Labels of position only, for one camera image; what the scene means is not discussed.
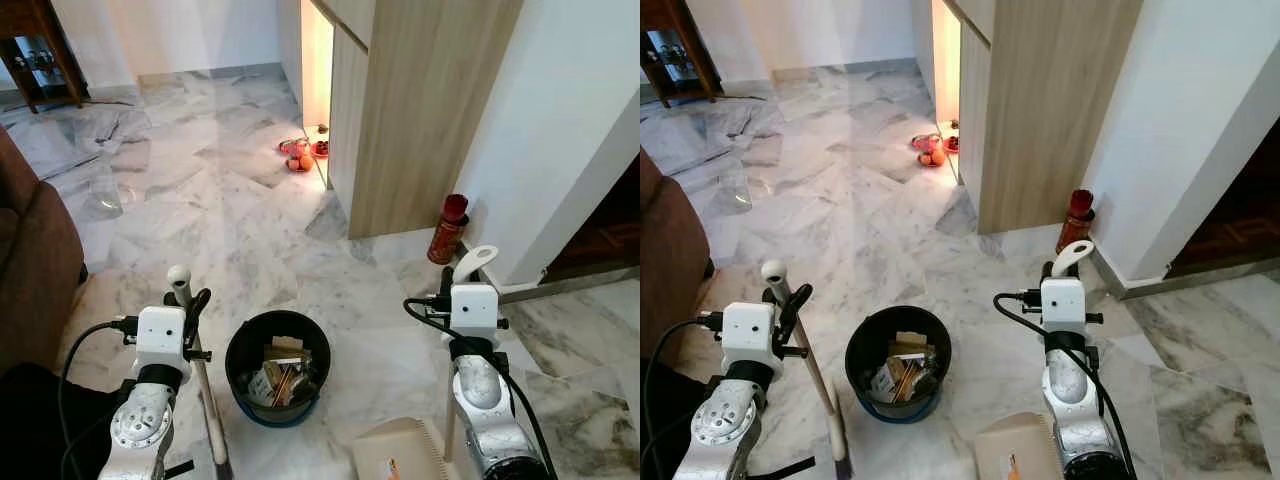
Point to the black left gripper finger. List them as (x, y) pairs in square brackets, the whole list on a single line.
[(795, 315), (198, 312)]

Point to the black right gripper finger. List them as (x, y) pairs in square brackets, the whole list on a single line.
[(448, 280), (1047, 271)]

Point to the wooden broom with white tip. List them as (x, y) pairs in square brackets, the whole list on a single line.
[(178, 278), (772, 272)]

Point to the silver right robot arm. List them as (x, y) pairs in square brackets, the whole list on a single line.
[(485, 400), (1070, 395)]

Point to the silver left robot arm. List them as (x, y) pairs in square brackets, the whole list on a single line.
[(140, 425), (715, 420)]

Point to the black round waste bin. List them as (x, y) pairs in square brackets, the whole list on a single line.
[(240, 360), (860, 355)]

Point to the red capped canister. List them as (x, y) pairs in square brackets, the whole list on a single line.
[(1075, 228), (447, 235)]

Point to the paper rubbish pile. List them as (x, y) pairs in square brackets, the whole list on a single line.
[(280, 380), (900, 375)]

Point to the light wood cabinet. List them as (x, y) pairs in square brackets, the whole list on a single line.
[(430, 110), (1050, 110)]

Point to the dark wood glass cabinet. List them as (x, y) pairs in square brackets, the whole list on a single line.
[(680, 50), (40, 50)]

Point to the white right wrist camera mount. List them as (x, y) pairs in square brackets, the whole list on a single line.
[(473, 310), (1063, 305)]

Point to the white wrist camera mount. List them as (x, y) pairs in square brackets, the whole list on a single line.
[(473, 310), (1063, 305), (160, 335), (748, 330)]

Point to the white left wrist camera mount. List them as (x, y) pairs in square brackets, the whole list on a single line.
[(748, 330), (160, 335)]

